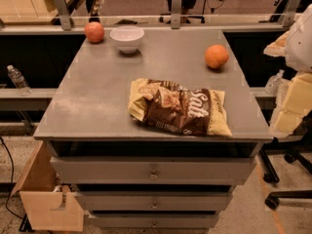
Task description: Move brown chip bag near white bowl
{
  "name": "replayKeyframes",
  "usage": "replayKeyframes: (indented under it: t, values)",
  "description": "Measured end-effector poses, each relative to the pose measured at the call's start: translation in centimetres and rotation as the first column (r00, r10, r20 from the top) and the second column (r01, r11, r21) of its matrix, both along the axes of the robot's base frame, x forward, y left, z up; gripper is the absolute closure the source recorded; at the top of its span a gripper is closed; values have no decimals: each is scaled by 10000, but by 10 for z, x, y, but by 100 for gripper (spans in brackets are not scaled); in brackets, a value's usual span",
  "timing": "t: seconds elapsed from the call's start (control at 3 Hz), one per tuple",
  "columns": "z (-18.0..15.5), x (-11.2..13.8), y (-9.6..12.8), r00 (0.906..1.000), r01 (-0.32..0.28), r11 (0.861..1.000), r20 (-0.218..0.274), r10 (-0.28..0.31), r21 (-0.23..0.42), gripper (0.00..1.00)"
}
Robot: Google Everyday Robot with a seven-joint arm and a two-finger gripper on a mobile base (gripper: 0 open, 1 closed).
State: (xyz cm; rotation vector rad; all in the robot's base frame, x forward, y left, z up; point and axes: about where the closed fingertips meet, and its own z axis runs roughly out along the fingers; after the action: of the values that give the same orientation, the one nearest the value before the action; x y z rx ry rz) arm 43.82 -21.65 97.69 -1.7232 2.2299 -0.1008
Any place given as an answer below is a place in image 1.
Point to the red apple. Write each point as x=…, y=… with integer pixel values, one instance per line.
x=94, y=32

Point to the left metal bracket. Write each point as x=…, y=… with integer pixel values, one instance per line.
x=63, y=14

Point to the white bowl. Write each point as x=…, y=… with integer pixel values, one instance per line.
x=127, y=39

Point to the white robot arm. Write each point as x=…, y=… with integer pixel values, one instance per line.
x=296, y=47

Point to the grey drawer cabinet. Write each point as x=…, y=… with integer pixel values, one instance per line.
x=155, y=139

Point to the black office chair base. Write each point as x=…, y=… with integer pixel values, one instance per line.
x=287, y=168

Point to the clear sanitizer bottle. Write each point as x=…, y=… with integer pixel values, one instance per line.
x=273, y=83

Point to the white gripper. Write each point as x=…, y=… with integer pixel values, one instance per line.
x=300, y=44

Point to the open wooden drawer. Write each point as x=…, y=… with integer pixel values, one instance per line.
x=47, y=205

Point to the orange fruit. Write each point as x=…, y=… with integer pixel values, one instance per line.
x=216, y=56

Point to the right metal bracket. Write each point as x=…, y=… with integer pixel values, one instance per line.
x=287, y=18

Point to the middle metal bracket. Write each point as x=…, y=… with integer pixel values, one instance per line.
x=175, y=14

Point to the clear water bottle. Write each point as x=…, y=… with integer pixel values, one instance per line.
x=18, y=80

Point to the metal bracket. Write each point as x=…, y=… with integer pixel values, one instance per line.
x=63, y=14
x=175, y=14
x=287, y=18

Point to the brown chip bag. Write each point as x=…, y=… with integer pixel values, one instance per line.
x=168, y=106

